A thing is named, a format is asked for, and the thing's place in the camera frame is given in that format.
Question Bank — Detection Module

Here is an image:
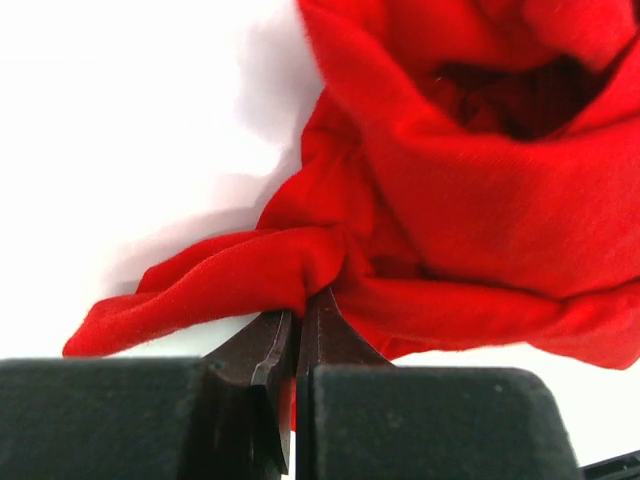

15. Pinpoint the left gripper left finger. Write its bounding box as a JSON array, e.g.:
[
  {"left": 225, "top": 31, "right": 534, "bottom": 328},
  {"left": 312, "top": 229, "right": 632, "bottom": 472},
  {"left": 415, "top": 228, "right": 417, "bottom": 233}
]
[{"left": 1, "top": 312, "right": 293, "bottom": 479}]

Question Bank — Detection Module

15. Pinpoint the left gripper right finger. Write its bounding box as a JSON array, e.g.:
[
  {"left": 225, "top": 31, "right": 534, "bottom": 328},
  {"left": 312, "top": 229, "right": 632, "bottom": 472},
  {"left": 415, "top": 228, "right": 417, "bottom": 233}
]
[{"left": 296, "top": 290, "right": 580, "bottom": 479}]

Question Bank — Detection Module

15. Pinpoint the red t shirt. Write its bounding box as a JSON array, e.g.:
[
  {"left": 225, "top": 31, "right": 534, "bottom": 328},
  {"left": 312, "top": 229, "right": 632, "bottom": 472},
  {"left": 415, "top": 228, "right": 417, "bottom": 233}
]
[{"left": 63, "top": 1, "right": 639, "bottom": 369}]

